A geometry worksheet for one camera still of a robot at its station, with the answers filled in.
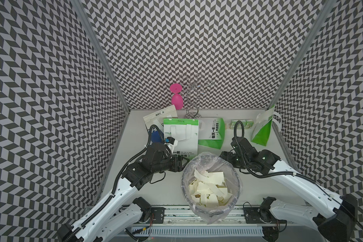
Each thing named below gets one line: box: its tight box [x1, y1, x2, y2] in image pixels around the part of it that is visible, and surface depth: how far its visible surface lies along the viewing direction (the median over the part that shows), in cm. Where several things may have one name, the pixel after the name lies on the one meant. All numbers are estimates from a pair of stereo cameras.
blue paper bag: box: [143, 104, 178, 144], surface depth 84 cm
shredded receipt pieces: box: [188, 168, 233, 208], surface depth 68 cm
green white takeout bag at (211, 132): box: [197, 117, 226, 150], surface depth 96 cm
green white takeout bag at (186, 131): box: [163, 117, 200, 161], surface depth 82 cm
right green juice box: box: [244, 119, 255, 130], surface depth 104 cm
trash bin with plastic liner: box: [181, 151, 242, 225], surface depth 66 cm
